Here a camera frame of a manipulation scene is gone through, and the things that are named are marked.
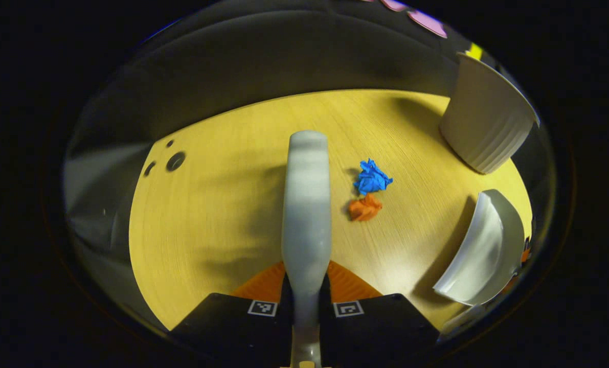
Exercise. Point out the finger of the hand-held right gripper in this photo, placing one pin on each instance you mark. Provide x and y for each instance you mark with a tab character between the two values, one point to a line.
525	255

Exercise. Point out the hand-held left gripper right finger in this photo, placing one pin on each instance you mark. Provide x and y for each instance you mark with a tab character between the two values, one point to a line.
381	327

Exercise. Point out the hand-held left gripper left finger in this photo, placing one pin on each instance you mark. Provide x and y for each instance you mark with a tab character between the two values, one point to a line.
232	327

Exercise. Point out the white plastic dustpan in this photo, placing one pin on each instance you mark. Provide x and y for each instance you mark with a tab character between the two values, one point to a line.
483	250

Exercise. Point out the orange paper scrap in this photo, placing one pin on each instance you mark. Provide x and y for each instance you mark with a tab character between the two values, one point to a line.
365	208

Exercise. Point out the white ribbed garbage bin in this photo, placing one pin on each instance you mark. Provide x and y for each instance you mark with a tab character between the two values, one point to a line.
486	122

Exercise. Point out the blue paper scrap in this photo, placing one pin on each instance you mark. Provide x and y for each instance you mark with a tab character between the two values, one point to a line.
371	178

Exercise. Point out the wooden desktop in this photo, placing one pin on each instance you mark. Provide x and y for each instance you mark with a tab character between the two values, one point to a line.
222	204

